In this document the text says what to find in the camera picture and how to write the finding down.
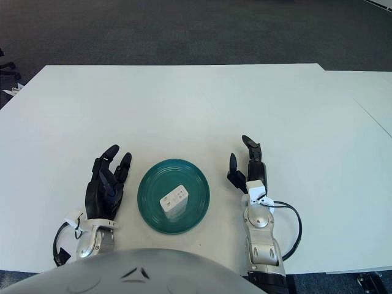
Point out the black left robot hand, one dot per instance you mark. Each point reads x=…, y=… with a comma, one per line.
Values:
x=101, y=196

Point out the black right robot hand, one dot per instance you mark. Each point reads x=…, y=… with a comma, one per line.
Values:
x=257, y=170

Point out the white charger block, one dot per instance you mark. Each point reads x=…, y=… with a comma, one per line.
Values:
x=174, y=199

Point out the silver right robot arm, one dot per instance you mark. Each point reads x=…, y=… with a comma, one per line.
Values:
x=263, y=242

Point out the green ribbed plate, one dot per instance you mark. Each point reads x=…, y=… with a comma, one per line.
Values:
x=153, y=183

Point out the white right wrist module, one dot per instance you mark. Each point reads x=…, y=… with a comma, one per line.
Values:
x=255, y=190

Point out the grey robot torso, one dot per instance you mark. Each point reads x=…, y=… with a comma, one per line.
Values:
x=122, y=272

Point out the white paper scrap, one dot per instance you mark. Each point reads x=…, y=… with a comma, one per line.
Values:
x=13, y=89

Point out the black office chair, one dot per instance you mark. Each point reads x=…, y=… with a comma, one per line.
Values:
x=8, y=73

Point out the black table foot caster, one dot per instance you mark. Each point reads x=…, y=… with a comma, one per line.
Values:
x=369, y=281

